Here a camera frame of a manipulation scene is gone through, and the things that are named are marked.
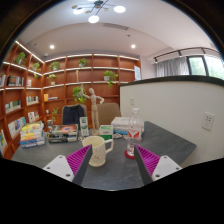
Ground brown wooden shelf unit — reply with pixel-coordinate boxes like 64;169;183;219
0;39;142;159

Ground tan upholstered chair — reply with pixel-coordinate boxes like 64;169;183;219
96;102;122;127

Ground branched ceiling lamp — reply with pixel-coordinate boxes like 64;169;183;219
70;0;127;24

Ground stack of colourful books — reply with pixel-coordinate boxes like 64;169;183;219
19;121;47;149

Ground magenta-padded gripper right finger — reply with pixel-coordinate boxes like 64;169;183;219
133;144;183;187

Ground dark navy chair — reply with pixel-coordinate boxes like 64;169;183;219
61;104;88;127

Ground grey window curtain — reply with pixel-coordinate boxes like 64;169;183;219
155;56;190;78

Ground window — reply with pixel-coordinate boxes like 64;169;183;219
186;54;224;81

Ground small green white box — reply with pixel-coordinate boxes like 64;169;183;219
99;124;115;140

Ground wooden artist mannequin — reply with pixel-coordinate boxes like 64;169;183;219
80;83;105;136

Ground flat white box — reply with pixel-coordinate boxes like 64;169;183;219
110;116;132;136

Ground black ceiling track rail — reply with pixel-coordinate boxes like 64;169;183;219
153;47;218;64

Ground cream printed mug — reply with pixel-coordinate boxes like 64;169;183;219
81;135;115;168

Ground clear plastic water bottle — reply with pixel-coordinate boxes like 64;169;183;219
126;107;143;158

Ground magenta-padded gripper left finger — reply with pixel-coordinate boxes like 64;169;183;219
43;144;94;187

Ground flat round red coaster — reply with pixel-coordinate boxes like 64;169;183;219
123;148;137;160

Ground ceiling air vent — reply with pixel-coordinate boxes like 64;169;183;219
102;22;130;31

